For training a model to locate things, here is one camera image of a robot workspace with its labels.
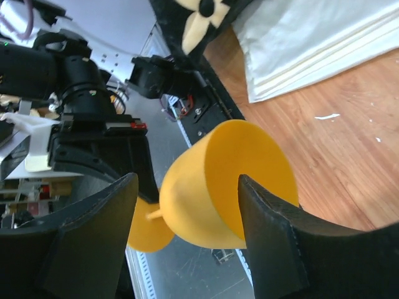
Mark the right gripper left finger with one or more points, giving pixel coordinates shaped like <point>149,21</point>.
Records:
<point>76,252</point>

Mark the yellow wine glass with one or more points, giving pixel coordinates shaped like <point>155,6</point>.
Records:
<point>198,197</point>

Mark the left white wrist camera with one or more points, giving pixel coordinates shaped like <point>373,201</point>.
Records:
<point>25,140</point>

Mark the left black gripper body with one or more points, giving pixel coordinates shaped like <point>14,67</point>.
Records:
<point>106,147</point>

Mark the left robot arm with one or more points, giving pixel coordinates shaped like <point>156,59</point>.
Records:
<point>60,64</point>

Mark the black floral plush pillow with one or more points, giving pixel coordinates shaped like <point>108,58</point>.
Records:
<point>188,26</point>

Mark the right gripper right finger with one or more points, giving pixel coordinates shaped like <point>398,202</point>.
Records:
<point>294,254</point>

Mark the folded white cloth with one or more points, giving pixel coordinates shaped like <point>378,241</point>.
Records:
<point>288,45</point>

